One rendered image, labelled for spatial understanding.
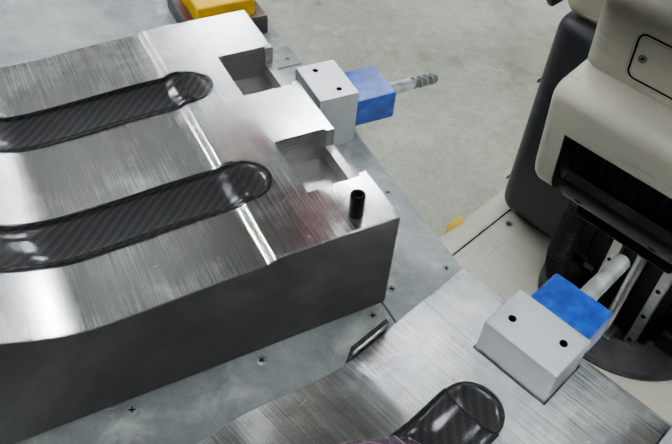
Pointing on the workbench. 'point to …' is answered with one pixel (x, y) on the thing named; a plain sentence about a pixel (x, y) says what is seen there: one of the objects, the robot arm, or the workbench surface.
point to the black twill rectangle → (367, 340)
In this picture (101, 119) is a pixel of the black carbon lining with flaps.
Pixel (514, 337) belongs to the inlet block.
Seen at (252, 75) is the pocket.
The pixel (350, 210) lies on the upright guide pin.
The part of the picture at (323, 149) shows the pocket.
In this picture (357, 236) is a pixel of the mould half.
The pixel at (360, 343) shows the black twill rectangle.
